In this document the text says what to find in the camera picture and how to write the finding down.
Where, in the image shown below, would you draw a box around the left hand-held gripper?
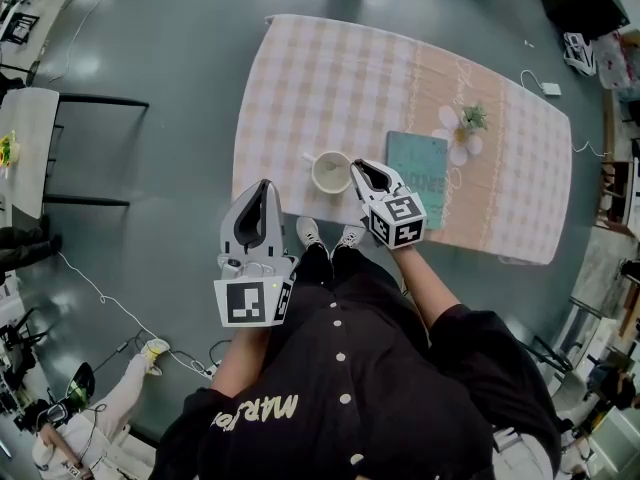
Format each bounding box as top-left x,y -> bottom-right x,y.
213,179 -> 299,329

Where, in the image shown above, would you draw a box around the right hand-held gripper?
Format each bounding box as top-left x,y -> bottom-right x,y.
349,158 -> 429,251

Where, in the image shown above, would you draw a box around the white ceramic cup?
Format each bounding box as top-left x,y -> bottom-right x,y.
310,150 -> 354,195

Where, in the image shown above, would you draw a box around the white spoon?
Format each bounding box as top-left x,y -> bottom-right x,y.
300,151 -> 339,172

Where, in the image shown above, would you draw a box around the person's right forearm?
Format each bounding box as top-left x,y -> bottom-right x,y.
393,244 -> 465,330

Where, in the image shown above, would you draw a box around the person's left forearm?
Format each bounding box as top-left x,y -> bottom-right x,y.
208,323 -> 275,400

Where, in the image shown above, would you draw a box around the teal book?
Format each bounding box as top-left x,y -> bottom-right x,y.
384,129 -> 450,231

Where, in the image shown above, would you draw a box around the person's left white shoe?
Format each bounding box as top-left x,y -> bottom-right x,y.
295,215 -> 330,260

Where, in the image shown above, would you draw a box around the person's white shoe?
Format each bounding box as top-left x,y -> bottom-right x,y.
331,224 -> 367,255
295,215 -> 330,260

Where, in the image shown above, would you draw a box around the person's right white shoe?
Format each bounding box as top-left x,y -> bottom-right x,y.
331,224 -> 367,255

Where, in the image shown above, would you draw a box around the person's black trousers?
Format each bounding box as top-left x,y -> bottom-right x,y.
292,241 -> 371,299

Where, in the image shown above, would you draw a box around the pink checked tablecloth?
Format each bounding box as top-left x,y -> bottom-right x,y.
230,13 -> 573,268

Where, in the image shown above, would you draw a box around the small green potted plant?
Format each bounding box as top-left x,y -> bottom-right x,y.
461,101 -> 490,133

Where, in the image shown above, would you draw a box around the person's black buttoned shirt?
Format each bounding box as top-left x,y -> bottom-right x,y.
153,255 -> 562,480

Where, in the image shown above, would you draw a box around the yellow flower ornament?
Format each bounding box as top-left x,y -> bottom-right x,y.
0,131 -> 22,168

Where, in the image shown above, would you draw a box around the white floor cable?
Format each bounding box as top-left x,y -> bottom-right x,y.
55,250 -> 221,380

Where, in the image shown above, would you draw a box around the white table with black frame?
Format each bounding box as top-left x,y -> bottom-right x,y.
0,86 -> 151,221

